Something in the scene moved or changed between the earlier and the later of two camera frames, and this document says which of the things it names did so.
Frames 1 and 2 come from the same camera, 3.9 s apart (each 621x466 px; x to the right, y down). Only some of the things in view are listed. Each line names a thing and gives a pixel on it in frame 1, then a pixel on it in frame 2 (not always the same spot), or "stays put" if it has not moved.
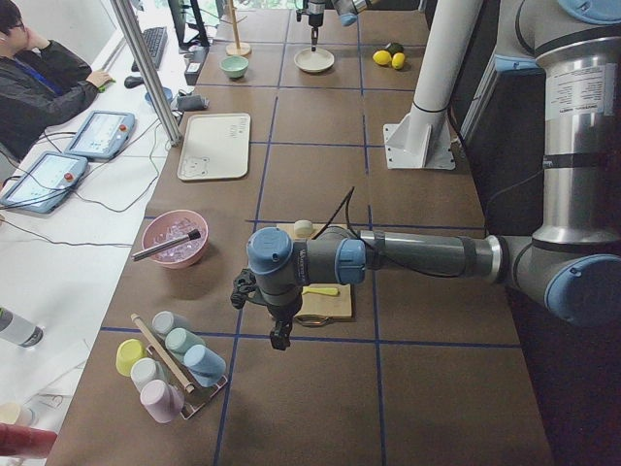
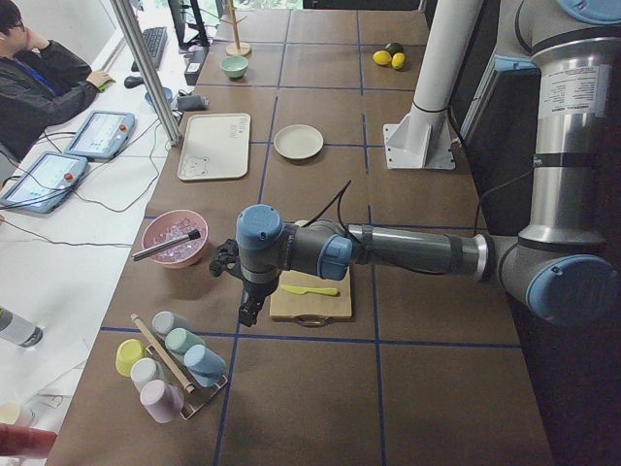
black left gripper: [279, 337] → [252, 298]
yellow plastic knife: [328, 291] stays put
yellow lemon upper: [381, 57] stays put
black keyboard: [155, 41] stays put
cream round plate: [313, 61] → [298, 141]
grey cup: [164, 321] stays put
